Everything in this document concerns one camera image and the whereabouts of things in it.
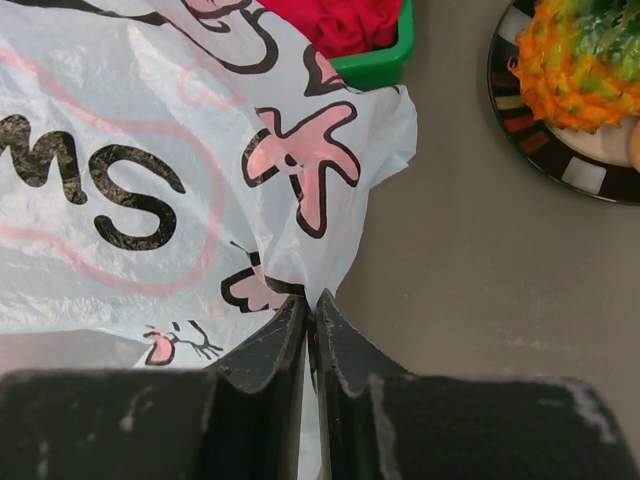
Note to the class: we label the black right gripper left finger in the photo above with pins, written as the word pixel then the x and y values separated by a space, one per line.
pixel 236 419

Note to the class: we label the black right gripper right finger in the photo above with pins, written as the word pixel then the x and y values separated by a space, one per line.
pixel 380 421

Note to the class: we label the light blue cartoon plastic bag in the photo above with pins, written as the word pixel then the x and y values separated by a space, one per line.
pixel 171 173

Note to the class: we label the black patterned plate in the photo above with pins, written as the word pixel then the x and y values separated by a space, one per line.
pixel 591 165

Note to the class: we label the green plastic tray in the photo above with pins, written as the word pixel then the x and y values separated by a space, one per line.
pixel 383 67

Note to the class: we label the red crumpled cloth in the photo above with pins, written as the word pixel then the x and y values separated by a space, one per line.
pixel 338 28

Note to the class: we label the plastic pineapple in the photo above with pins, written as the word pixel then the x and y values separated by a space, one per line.
pixel 578 63

